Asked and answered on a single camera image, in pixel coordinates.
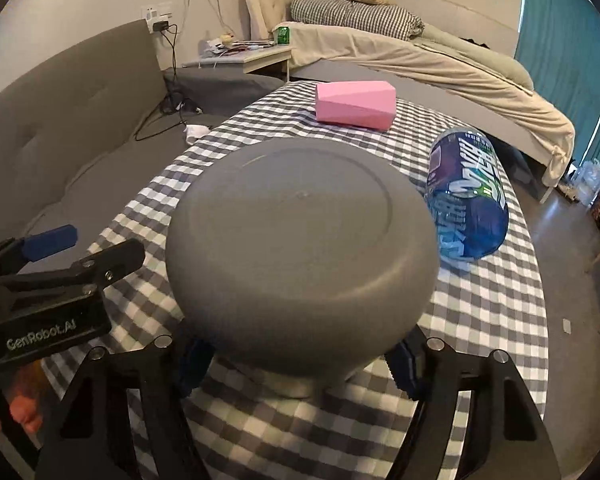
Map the grey plastic cup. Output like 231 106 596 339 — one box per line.
166 138 439 399

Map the person's hand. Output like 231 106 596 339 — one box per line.
0 361 48 436

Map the grey sofa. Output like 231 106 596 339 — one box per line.
0 21 282 270

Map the checkered tablecloth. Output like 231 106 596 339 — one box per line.
40 79 550 480

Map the crumpled white tissue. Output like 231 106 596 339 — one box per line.
184 125 210 145

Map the blue water bottle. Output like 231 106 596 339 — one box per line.
425 128 509 261

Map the large clear water jug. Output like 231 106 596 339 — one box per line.
574 158 600 207

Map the white bedside table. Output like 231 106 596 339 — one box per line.
182 44 292 82

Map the beige bed sheet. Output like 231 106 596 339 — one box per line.
284 22 576 188

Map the green can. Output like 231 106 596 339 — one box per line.
275 26 290 46

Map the pink foam block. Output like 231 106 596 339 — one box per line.
315 80 396 131

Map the checkered pillow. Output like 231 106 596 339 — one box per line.
289 0 425 41

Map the light green blanket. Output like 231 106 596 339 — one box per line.
418 23 534 91

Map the teal curtain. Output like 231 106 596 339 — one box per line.
515 0 600 162

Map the black charger cable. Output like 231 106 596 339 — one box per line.
133 19 204 143

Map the white wall socket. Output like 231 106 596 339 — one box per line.
140 1 173 21

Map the white bed frame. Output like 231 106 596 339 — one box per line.
246 0 576 191

